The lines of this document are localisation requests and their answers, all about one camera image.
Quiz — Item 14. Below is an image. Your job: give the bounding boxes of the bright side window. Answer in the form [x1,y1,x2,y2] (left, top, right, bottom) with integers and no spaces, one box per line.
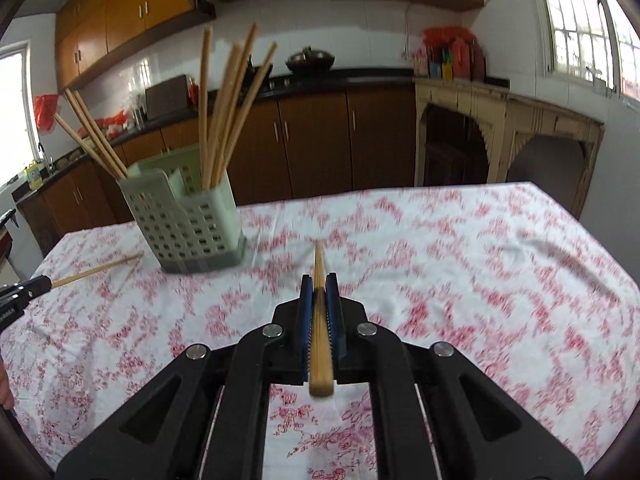
[0,42,38,181]

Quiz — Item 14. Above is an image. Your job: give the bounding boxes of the dark lidded pot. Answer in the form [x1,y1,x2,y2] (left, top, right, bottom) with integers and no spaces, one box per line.
[286,46,336,72]

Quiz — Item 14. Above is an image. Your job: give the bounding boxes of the green perforated utensil holder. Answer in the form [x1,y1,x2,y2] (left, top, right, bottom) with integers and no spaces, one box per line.
[116,144,247,275]

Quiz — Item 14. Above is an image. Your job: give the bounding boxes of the barred window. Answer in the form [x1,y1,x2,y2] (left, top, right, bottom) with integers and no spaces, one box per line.
[537,0,640,106]

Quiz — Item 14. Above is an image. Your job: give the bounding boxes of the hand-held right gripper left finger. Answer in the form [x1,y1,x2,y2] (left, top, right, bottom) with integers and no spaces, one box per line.
[55,274,315,480]

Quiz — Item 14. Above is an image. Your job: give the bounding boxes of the red plastic bag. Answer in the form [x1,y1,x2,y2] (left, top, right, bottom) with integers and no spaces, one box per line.
[34,94,60,132]

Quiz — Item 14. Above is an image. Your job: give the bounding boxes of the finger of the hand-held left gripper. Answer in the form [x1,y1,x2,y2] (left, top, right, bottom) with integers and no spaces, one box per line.
[17,275,53,303]

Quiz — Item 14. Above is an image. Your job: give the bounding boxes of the red paper packages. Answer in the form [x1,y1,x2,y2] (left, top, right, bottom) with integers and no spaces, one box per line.
[422,25,487,82]

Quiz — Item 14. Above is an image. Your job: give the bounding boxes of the red floral tablecloth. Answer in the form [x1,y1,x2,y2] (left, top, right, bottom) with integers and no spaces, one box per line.
[0,181,640,480]

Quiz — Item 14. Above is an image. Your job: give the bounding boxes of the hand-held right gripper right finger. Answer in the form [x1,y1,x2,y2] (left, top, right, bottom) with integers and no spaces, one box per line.
[325,271,586,480]

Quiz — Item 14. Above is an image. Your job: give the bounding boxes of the red food packets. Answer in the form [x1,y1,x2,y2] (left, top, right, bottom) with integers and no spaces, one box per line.
[97,111,132,137]

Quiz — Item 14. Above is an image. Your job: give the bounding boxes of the cream wooden side table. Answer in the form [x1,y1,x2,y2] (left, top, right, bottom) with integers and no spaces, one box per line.
[414,76,605,218]

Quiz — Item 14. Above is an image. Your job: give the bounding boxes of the brown box appliance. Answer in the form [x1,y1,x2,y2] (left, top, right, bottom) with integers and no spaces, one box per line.
[144,74,193,121]

